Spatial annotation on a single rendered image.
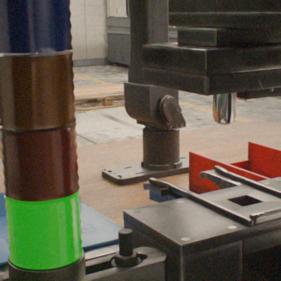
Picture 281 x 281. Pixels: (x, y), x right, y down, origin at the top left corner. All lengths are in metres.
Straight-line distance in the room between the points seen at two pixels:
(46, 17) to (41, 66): 0.02
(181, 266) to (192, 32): 0.20
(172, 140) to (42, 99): 0.70
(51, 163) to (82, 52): 11.80
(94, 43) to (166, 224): 11.66
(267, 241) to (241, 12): 0.20
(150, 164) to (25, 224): 0.69
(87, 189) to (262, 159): 0.28
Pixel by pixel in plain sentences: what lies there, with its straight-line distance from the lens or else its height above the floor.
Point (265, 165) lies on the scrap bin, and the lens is 0.93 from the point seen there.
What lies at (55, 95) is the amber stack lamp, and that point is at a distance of 0.28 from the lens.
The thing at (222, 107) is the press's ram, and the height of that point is 1.09.
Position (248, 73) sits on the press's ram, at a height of 1.12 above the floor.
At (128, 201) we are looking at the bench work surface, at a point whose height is 0.90.
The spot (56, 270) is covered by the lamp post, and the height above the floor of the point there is 1.05.
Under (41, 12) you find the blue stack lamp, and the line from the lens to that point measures 0.27.
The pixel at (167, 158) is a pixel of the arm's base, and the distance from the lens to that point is 0.97.
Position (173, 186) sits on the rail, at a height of 0.99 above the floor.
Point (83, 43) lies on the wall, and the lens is 12.07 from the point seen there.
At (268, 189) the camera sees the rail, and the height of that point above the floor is 0.99.
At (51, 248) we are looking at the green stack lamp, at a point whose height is 1.06.
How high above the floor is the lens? 1.18
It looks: 13 degrees down
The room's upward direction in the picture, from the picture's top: 1 degrees counter-clockwise
